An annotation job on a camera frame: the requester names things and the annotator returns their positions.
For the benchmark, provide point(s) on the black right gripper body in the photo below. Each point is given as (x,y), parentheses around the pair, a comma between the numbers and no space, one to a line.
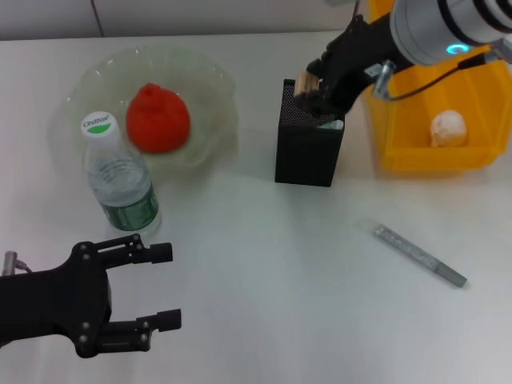
(360,60)

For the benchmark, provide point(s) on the orange fruit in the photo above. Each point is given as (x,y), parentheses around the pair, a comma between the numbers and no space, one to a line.
(158,120)

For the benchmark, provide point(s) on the green utility knife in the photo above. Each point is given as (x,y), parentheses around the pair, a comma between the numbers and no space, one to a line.
(334,125)

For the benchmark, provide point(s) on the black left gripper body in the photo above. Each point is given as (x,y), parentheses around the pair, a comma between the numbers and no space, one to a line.
(56,304)

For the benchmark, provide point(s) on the beige eraser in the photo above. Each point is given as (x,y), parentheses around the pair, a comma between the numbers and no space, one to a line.
(307,84)

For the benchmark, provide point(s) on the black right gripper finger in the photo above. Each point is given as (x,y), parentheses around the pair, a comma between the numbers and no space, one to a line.
(318,67)
(316,104)

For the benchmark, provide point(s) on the clear green-label water bottle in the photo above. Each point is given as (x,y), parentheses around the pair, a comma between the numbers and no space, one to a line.
(122,192)

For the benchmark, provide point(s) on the yellow plastic bin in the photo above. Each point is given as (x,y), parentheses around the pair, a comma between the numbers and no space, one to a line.
(404,132)

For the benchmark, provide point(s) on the grey marker pen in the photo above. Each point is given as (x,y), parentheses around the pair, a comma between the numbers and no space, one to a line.
(420,256)

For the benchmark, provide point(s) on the green glass fruit plate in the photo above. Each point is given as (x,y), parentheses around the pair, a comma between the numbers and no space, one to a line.
(192,120)

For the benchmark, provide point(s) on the white paper ball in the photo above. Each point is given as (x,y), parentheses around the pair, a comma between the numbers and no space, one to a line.
(448,129)

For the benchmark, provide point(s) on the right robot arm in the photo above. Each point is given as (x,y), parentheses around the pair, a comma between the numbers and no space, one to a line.
(440,28)

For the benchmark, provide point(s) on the black mesh pen holder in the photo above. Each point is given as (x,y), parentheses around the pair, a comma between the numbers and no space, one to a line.
(306,156)

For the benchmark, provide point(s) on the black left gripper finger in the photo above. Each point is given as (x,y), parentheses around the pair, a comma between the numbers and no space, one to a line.
(168,320)
(160,253)

